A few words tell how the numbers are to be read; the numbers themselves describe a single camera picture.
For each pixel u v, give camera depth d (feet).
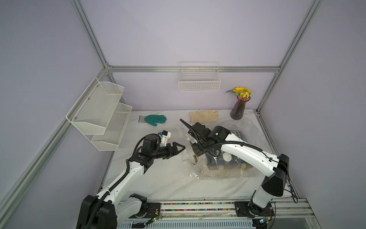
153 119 3.71
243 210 2.40
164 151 2.26
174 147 2.26
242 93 3.23
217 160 2.48
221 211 2.45
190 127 1.84
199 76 3.07
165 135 2.44
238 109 3.53
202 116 3.79
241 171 2.68
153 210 2.40
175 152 2.23
